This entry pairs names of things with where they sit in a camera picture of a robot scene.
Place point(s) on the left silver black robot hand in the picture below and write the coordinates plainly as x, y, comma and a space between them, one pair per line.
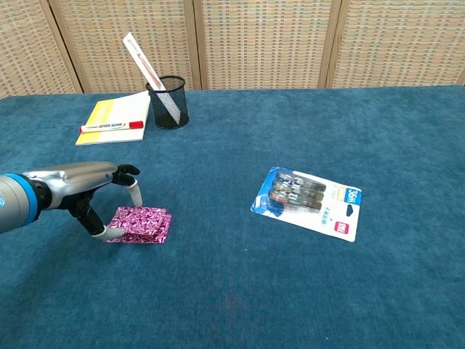
72, 176

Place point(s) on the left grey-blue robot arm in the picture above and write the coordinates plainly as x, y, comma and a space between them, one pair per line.
14, 203

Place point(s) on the blue felt table mat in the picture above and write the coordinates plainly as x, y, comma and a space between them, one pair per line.
290, 291

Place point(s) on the black mesh pen holder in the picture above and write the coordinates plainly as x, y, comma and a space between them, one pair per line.
158, 109

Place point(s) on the yellow and white notebook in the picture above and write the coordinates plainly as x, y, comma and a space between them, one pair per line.
120, 107

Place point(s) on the blister pack of binder clips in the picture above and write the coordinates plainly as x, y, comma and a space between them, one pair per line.
309, 209

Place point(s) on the white marker with red cap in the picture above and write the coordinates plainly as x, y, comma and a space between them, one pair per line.
109, 126

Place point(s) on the woven bamboo folding screen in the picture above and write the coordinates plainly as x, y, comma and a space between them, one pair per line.
261, 43

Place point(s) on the pink patterned card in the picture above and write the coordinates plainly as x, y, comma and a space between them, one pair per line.
145, 223

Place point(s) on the white card in cup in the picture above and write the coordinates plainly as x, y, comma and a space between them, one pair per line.
141, 62

